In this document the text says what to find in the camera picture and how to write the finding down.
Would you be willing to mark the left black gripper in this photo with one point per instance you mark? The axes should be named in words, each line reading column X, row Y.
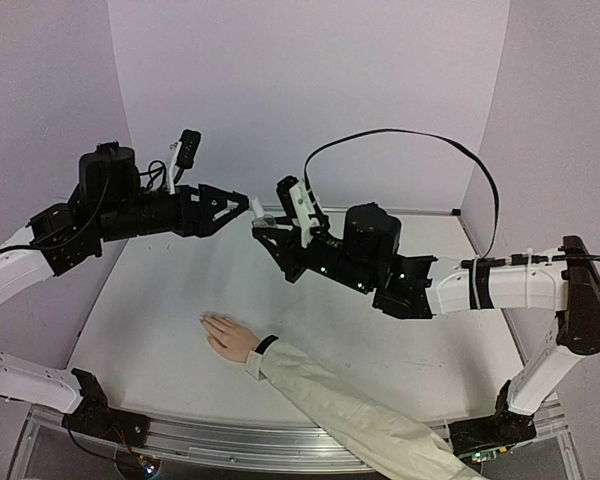
column 204, row 224

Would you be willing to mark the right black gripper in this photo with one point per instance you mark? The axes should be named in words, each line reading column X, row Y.
column 294, row 248

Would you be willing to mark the white nail polish cap brush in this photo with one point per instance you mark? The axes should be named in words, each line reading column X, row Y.
column 256, row 208

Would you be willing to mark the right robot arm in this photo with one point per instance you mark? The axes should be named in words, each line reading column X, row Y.
column 366, row 259

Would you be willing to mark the forearm in beige sleeve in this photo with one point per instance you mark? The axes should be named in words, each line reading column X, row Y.
column 392, row 443

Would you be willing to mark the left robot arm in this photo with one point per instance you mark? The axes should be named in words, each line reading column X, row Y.
column 112, row 203

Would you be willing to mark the person's bare hand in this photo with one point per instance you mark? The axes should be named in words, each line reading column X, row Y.
column 230, row 340

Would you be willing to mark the black wrist band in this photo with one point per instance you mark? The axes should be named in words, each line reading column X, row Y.
column 265, row 344

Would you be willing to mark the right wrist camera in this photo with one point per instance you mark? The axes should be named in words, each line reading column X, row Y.
column 302, row 202

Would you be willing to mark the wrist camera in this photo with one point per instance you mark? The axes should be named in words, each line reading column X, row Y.
column 182, row 157
column 302, row 202

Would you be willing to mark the aluminium back rail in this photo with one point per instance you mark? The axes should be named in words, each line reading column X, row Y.
column 271, row 208

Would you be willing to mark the aluminium rail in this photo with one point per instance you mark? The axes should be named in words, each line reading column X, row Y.
column 269, row 448
column 271, row 208

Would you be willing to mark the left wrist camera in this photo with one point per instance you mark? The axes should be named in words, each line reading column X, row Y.
column 182, row 157

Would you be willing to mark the aluminium front rail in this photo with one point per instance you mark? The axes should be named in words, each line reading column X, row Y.
column 269, row 448

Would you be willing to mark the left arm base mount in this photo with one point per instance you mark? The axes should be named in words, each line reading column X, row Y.
column 95, row 418

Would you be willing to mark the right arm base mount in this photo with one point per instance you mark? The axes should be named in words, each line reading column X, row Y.
column 503, row 428

